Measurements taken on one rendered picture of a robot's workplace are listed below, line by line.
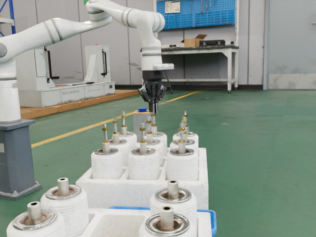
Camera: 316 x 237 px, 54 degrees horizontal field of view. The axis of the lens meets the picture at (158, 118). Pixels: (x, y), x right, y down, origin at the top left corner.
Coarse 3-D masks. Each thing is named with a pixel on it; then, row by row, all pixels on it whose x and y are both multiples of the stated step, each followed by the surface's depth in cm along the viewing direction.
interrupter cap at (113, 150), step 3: (96, 150) 98; (99, 150) 98; (102, 150) 99; (111, 150) 99; (114, 150) 98; (117, 150) 97; (96, 153) 95; (99, 153) 95; (102, 153) 95; (105, 153) 95; (108, 153) 94; (111, 153) 95; (114, 153) 95
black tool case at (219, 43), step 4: (204, 40) 523; (208, 40) 520; (212, 40) 518; (216, 40) 516; (220, 40) 515; (224, 40) 514; (200, 44) 525; (204, 44) 522; (208, 44) 521; (212, 44) 519; (216, 44) 517; (220, 44) 516; (224, 44) 515
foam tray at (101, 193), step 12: (204, 156) 114; (204, 168) 101; (84, 180) 94; (96, 180) 93; (108, 180) 93; (120, 180) 93; (132, 180) 93; (144, 180) 92; (204, 180) 91; (96, 192) 92; (108, 192) 92; (120, 192) 91; (132, 192) 91; (144, 192) 90; (192, 192) 88; (204, 192) 88; (96, 204) 93; (108, 204) 93; (120, 204) 92; (132, 204) 92; (144, 204) 91; (204, 204) 89
